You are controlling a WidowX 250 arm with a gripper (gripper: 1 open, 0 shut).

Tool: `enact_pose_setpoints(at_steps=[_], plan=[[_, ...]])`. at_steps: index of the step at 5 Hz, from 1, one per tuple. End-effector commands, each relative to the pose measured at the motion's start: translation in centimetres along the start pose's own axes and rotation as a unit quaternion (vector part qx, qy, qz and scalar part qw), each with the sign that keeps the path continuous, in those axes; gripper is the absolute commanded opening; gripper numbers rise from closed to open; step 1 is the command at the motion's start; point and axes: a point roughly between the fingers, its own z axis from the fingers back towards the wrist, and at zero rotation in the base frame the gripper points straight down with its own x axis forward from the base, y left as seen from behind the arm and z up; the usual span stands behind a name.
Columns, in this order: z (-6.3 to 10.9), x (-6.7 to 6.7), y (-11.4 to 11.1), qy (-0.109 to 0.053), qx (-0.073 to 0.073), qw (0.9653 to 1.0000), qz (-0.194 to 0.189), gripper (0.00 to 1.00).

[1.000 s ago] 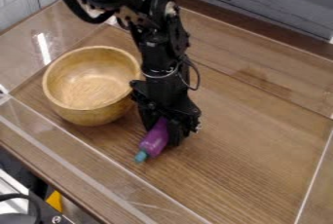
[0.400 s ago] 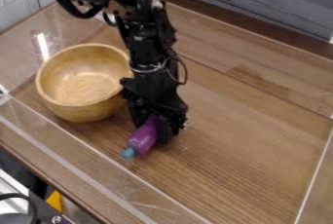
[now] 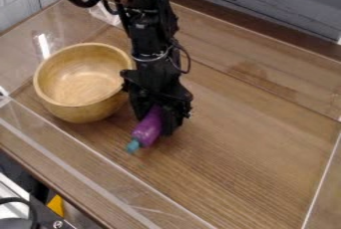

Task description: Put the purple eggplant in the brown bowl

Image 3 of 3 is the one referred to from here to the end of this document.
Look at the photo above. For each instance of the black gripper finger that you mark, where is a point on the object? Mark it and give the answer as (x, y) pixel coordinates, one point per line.
(172, 120)
(142, 104)

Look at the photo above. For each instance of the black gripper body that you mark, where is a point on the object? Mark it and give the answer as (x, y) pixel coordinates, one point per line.
(156, 77)

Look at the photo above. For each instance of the purple toy eggplant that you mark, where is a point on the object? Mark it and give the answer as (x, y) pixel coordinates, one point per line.
(148, 130)

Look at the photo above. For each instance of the brown wooden bowl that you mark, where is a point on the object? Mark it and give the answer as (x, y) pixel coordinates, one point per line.
(78, 82)

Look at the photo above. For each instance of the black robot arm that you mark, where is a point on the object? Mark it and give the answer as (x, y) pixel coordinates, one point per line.
(151, 24)

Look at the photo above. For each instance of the yellow black device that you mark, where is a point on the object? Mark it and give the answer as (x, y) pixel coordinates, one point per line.
(56, 215)

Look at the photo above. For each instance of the clear acrylic corner bracket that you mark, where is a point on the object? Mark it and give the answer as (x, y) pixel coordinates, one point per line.
(101, 13)

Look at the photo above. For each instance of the clear acrylic tray wall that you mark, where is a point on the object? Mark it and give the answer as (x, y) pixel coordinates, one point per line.
(114, 197)

